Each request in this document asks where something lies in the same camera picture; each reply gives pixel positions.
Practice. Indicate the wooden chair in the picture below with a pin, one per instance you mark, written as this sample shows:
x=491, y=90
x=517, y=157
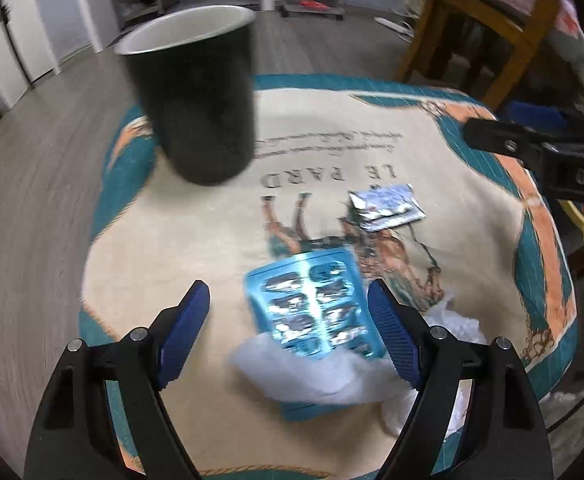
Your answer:
x=502, y=25

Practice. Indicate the white plastic bag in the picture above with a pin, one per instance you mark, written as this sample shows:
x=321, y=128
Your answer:
x=322, y=375

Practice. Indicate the lace tablecloth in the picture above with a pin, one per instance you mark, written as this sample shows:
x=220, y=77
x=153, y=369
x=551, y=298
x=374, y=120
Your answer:
x=582, y=60

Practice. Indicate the silver foil packet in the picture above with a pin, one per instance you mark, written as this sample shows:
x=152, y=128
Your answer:
x=387, y=205

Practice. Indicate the blue blister pack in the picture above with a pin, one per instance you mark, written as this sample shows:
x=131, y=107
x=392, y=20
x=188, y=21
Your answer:
x=312, y=300

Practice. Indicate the white cabinet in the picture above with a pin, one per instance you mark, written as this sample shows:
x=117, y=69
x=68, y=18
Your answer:
x=11, y=50

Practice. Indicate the white power strip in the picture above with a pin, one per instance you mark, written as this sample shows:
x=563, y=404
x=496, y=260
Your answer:
x=394, y=26

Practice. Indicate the black paper cup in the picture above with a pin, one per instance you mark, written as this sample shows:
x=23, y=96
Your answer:
x=201, y=110

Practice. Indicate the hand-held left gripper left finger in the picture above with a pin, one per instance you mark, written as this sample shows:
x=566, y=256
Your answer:
x=184, y=335

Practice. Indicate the printed beige teal tablecloth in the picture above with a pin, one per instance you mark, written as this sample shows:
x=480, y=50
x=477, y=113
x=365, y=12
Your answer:
x=322, y=160

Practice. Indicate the orange item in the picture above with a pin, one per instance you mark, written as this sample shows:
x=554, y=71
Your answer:
x=312, y=5

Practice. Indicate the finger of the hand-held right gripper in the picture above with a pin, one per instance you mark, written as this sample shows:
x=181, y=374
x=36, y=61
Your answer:
x=537, y=112
x=497, y=137

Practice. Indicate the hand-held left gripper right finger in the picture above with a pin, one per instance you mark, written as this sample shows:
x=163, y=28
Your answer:
x=394, y=335

